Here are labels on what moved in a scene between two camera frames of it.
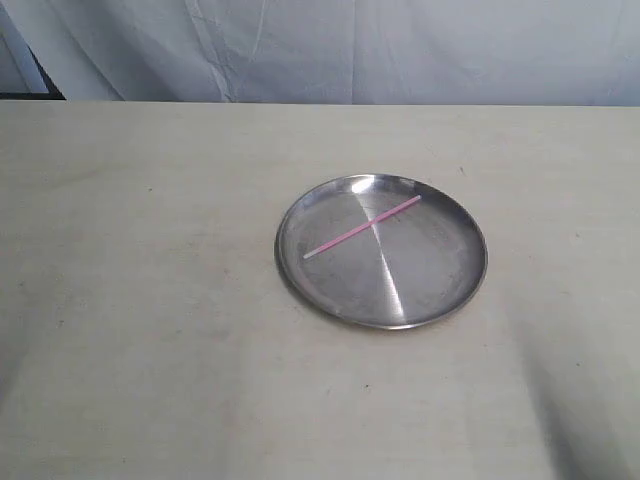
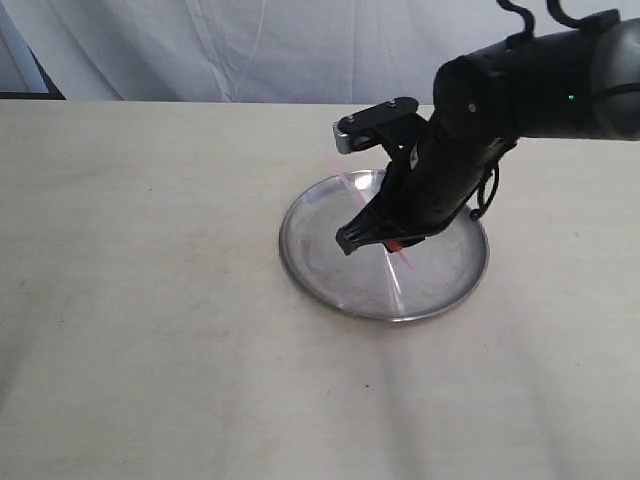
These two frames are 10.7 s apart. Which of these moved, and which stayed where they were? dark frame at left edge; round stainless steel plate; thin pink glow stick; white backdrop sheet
Moved: thin pink glow stick
Stayed: round stainless steel plate; dark frame at left edge; white backdrop sheet
